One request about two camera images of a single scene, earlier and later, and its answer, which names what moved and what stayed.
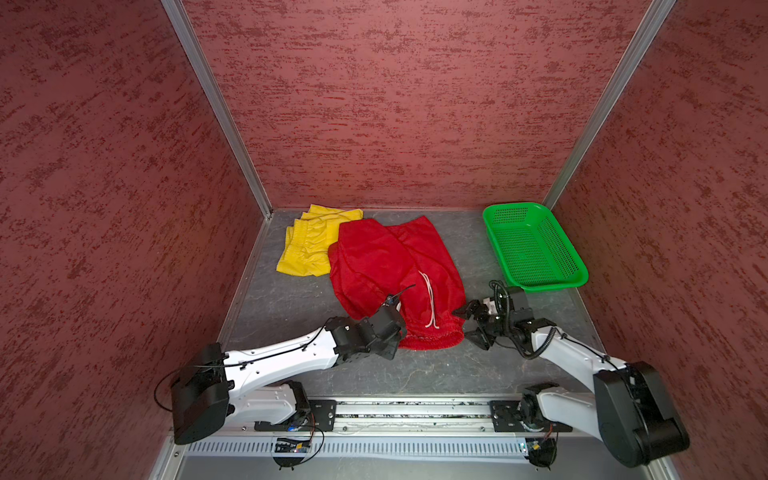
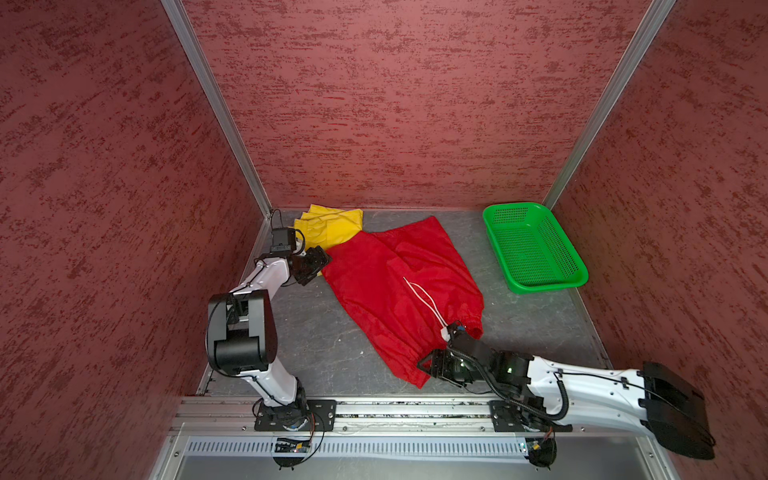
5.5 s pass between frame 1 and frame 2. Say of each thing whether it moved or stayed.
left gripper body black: moved
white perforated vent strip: stayed
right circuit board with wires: stayed
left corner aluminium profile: stayed
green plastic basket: stayed
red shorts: moved
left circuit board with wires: stayed
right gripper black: moved
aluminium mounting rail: stayed
